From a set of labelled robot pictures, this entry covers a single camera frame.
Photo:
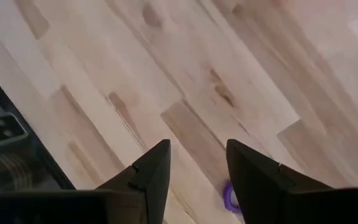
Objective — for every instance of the black aluminium rig frame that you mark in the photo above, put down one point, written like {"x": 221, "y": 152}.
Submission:
{"x": 50, "y": 169}

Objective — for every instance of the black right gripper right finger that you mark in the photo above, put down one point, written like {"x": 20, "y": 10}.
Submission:
{"x": 253, "y": 174}

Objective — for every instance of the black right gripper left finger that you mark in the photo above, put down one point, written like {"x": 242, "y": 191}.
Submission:
{"x": 154, "y": 174}

